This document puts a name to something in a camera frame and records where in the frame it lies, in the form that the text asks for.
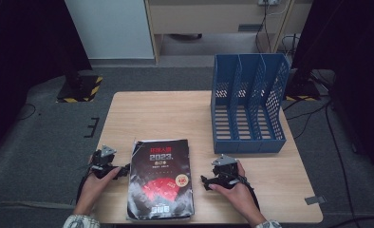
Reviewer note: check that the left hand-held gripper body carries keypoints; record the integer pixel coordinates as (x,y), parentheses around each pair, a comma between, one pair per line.
(104,161)

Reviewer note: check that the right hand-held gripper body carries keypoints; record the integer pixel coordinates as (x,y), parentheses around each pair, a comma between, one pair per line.
(226,172)

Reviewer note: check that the blue file rack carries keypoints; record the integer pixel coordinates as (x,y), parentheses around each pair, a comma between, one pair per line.
(239,146)

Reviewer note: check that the black and red magazine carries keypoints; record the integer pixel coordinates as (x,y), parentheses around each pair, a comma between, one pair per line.
(159,177)

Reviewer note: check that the person's right hand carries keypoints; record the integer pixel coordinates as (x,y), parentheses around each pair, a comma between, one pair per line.
(239,196)

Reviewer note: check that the person's left hand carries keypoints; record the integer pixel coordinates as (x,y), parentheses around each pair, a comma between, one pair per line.
(91,190)

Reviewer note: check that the grey tape strip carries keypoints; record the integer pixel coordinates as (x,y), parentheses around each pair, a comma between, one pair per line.
(314,200)

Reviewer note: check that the white cabinet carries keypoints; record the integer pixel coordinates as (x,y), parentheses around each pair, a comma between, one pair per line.
(112,28)

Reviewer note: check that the black curtain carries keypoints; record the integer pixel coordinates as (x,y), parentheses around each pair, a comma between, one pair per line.
(359,47)
(17,47)

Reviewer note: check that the beige office desk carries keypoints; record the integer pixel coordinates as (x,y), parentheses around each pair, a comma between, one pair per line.
(207,19)

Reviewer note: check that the white power strip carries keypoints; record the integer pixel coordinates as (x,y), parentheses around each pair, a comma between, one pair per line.
(267,2)

